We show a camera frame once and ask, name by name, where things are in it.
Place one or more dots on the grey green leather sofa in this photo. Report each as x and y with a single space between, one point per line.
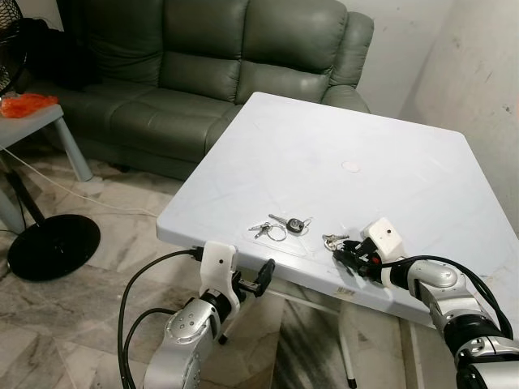
203 73

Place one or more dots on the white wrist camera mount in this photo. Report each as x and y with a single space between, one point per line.
383 239
217 261

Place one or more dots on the orange net bag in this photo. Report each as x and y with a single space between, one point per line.
28 104

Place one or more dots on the black bag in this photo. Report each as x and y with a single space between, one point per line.
57 53

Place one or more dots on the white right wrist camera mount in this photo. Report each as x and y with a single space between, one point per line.
383 239

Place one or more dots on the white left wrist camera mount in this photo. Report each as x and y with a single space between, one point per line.
217 261

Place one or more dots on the black standing fan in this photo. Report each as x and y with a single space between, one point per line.
53 247

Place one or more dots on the small grey side table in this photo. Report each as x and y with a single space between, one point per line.
36 121

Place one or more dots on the white plastic folding table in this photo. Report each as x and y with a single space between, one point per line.
340 138

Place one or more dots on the barcode sticker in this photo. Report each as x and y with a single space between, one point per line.
346 290

